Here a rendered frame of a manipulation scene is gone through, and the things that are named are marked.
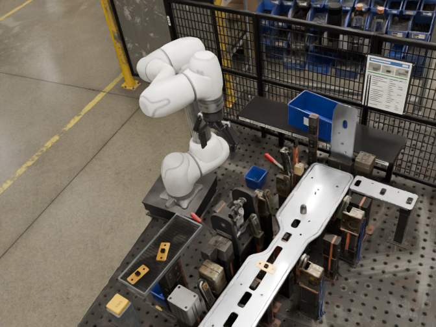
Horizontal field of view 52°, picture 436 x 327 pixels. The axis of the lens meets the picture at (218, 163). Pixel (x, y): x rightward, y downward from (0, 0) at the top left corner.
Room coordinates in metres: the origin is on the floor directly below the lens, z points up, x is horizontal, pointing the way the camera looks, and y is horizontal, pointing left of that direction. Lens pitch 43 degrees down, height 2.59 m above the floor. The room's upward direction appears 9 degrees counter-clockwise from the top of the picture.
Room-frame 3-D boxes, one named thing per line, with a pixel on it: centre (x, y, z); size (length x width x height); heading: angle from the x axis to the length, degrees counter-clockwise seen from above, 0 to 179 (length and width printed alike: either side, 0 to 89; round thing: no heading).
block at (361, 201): (1.34, -0.62, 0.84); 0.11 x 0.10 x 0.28; 49
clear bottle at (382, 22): (1.90, -0.85, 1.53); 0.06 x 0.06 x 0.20
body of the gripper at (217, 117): (1.30, -0.01, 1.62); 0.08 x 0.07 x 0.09; 50
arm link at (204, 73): (1.30, 0.00, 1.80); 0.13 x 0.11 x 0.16; 117
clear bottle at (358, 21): (1.96, -0.77, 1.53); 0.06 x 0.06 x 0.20
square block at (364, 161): (1.53, -0.71, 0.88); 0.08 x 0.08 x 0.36; 49
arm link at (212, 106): (1.30, -0.01, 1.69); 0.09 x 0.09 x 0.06
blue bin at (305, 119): (1.86, -0.57, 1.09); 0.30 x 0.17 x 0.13; 40
